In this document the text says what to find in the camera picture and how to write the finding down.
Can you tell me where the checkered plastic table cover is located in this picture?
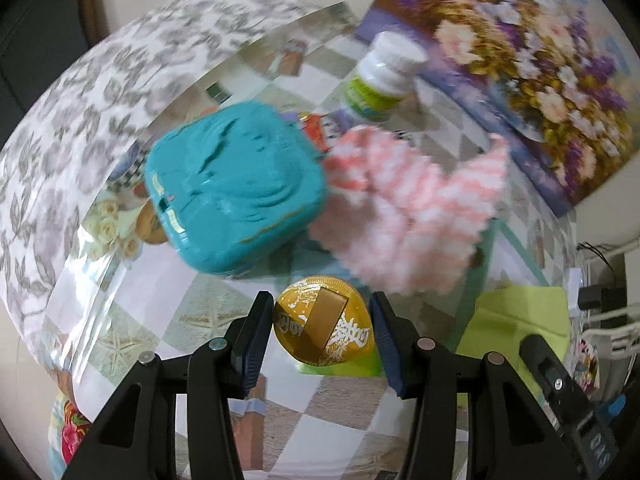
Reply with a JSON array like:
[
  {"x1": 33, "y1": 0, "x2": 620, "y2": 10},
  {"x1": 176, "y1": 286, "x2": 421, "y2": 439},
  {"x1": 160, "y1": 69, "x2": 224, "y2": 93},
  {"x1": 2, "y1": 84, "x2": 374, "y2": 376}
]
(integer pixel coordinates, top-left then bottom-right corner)
[{"x1": 45, "y1": 2, "x2": 576, "y2": 480}]

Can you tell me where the teal plastic box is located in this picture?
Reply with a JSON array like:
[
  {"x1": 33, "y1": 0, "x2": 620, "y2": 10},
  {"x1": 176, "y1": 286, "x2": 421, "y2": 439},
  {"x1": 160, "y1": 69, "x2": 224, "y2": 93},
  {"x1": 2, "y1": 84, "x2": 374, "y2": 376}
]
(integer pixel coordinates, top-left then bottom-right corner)
[{"x1": 142, "y1": 101, "x2": 328, "y2": 276}]

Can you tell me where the red snack packet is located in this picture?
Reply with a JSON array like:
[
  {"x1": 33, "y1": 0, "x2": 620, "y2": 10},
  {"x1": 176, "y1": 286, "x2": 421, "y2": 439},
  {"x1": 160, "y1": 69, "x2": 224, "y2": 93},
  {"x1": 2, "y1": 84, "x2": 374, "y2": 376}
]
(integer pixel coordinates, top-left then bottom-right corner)
[{"x1": 300, "y1": 112, "x2": 351, "y2": 153}]

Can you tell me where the round gold foil packet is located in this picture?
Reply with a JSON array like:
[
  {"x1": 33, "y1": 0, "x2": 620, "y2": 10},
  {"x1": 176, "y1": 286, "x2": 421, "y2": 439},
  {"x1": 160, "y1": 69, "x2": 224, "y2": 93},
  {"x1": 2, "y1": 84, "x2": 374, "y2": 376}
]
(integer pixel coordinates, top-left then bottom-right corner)
[{"x1": 272, "y1": 276, "x2": 377, "y2": 366}]

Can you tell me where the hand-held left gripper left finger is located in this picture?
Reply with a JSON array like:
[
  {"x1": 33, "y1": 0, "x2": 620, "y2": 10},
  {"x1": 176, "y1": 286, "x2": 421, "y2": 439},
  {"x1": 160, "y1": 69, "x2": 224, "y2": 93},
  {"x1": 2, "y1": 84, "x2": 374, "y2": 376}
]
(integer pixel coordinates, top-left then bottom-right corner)
[{"x1": 62, "y1": 291, "x2": 276, "y2": 480}]

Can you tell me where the floral painting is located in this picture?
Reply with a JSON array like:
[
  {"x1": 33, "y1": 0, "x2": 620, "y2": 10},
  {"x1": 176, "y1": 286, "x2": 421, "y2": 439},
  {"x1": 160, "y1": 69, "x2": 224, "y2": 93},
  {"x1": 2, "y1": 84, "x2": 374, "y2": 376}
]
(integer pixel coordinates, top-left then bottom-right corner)
[{"x1": 355, "y1": 0, "x2": 636, "y2": 211}]

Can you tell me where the dark door panel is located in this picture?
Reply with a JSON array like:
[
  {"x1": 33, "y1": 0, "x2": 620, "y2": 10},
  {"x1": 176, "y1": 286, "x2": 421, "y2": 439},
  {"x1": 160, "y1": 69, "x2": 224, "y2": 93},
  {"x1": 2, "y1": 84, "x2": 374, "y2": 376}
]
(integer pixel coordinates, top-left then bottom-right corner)
[{"x1": 0, "y1": 0, "x2": 92, "y2": 126}]

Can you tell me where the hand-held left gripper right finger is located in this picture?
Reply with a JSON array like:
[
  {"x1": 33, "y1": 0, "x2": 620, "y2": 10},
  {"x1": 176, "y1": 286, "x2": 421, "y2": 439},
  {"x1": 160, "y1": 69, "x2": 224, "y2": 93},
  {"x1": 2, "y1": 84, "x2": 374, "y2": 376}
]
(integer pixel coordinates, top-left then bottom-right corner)
[{"x1": 369, "y1": 291, "x2": 588, "y2": 480}]

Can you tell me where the grey leaf print cloth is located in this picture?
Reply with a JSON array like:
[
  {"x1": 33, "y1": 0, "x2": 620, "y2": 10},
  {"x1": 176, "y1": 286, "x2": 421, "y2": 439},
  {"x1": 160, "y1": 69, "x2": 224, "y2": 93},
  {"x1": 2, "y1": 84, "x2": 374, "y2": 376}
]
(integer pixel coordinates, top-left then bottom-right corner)
[{"x1": 0, "y1": 0, "x2": 326, "y2": 361}]

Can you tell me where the pink white striped fuzzy sock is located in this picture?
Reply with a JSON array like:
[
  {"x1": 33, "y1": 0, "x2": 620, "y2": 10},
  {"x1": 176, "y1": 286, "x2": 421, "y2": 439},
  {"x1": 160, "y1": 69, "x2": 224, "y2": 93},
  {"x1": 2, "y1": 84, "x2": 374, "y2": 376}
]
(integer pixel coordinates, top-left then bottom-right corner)
[{"x1": 307, "y1": 127, "x2": 511, "y2": 295}]

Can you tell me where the lime green cloth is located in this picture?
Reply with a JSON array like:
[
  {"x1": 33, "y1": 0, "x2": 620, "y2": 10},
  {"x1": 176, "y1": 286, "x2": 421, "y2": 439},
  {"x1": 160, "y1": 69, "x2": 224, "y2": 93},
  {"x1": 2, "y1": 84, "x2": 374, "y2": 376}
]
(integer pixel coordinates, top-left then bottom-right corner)
[{"x1": 297, "y1": 286, "x2": 572, "y2": 378}]

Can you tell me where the colourful floral cloth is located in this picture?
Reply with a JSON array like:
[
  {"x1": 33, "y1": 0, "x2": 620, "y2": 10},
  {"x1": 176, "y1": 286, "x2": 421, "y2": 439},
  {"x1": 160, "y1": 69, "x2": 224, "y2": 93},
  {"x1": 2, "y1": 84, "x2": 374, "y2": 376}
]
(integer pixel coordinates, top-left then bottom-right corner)
[{"x1": 47, "y1": 390, "x2": 97, "y2": 480}]

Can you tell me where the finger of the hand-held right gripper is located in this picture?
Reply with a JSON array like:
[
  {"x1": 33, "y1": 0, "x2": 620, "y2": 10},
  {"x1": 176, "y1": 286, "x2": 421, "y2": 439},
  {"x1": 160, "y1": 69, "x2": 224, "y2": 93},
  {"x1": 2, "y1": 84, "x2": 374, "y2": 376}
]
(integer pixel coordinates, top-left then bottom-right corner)
[{"x1": 519, "y1": 334, "x2": 576, "y2": 411}]

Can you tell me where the white bottle with green label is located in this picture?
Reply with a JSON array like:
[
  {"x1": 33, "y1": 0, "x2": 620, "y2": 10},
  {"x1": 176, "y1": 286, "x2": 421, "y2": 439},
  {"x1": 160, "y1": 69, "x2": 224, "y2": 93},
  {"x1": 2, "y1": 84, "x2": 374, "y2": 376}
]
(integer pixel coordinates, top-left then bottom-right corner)
[{"x1": 342, "y1": 31, "x2": 428, "y2": 123}]

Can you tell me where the black power adapter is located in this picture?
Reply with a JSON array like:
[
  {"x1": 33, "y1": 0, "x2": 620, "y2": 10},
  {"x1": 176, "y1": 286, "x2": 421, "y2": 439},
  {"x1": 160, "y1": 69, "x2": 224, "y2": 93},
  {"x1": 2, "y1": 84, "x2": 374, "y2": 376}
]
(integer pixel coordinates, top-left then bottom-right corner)
[{"x1": 577, "y1": 285, "x2": 626, "y2": 312}]

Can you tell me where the brown wooden frame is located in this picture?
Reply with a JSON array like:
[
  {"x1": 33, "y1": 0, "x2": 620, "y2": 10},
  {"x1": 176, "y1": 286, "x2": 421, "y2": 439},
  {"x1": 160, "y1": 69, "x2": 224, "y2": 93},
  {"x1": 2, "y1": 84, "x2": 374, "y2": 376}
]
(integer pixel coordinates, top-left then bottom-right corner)
[{"x1": 80, "y1": 0, "x2": 112, "y2": 48}]

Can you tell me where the clear bin with teal rim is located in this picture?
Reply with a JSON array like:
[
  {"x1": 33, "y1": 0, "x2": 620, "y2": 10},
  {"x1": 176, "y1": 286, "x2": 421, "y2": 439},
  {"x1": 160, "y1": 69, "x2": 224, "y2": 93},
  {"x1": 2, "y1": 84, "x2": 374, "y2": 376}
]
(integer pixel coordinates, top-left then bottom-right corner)
[{"x1": 450, "y1": 220, "x2": 576, "y2": 361}]

